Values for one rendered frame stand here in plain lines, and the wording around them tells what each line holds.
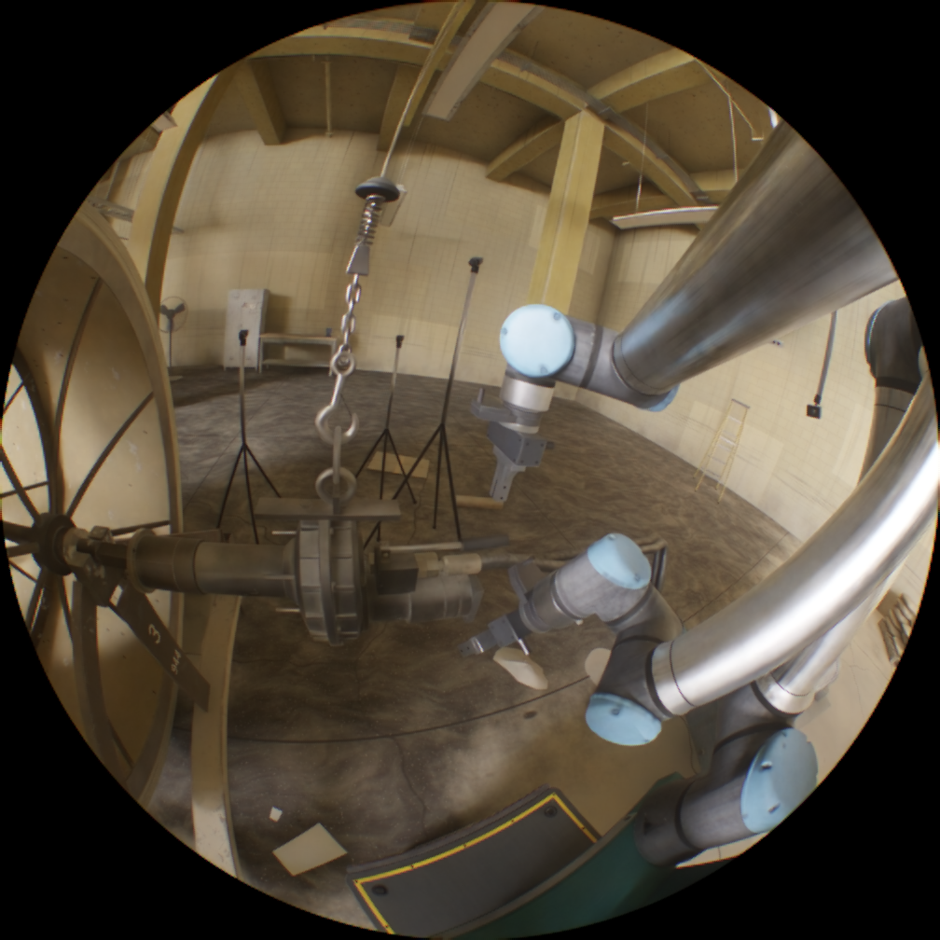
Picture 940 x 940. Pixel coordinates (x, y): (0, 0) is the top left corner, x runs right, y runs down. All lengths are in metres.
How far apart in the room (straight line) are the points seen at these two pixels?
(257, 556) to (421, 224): 8.74
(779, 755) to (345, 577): 0.70
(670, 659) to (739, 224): 0.34
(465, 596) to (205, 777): 1.13
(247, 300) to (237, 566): 7.53
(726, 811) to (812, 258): 0.56
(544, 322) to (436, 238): 8.63
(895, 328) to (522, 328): 0.49
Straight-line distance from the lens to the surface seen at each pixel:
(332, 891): 1.44
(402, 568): 0.62
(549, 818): 1.16
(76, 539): 0.94
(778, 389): 7.88
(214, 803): 1.33
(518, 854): 1.13
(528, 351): 0.38
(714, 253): 0.20
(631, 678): 0.37
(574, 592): 0.45
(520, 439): 0.51
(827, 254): 0.17
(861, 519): 0.32
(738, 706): 0.63
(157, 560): 0.72
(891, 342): 0.51
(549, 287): 4.92
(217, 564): 0.66
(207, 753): 1.36
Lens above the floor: 1.39
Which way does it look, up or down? 24 degrees down
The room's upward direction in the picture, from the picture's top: 13 degrees clockwise
